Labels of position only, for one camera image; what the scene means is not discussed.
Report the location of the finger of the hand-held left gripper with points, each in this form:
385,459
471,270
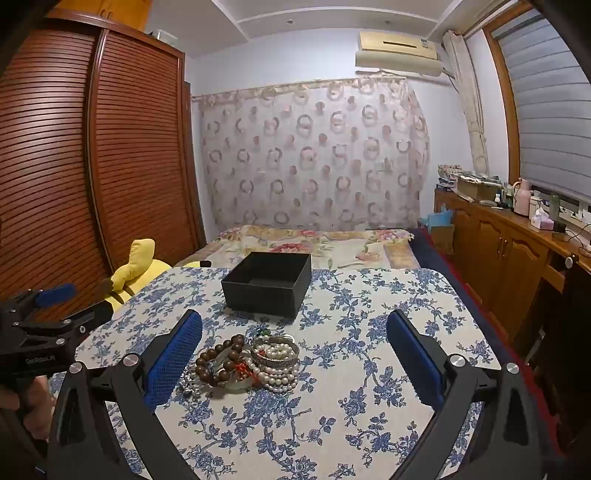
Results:
92,318
55,294

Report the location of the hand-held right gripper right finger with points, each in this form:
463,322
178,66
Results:
415,360

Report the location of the white tissue box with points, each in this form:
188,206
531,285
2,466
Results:
541,221

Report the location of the yellow plush toy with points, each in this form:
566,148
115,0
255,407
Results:
138,272

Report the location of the wall air conditioner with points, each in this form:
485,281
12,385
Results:
397,50

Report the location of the grey window blind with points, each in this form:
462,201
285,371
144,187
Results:
549,101

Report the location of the blue tissue box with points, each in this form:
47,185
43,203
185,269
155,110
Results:
438,219

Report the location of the dark blue blanket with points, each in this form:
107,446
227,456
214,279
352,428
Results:
429,258

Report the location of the black box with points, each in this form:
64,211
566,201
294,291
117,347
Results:
265,286

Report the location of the beige tied curtain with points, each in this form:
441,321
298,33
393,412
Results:
475,115

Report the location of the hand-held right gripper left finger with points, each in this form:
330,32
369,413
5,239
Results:
175,360

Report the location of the pale green jade bangle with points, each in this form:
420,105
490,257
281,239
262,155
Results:
240,386

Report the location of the silver ornament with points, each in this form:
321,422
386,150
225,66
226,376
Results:
277,364

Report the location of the blue floral tablecloth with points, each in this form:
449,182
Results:
323,415

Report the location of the wooden side cabinet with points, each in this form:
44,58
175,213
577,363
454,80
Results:
498,258

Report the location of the floral bed cover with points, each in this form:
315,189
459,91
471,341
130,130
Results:
351,249

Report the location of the brown slatted wardrobe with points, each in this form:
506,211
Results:
92,161

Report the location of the person's left hand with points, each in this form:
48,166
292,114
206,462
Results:
39,401

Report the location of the green bottle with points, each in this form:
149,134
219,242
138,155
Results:
554,205

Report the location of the circle patterned sheer curtain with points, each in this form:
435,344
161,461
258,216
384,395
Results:
314,157

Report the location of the pink thermos jug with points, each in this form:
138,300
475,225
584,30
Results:
521,198

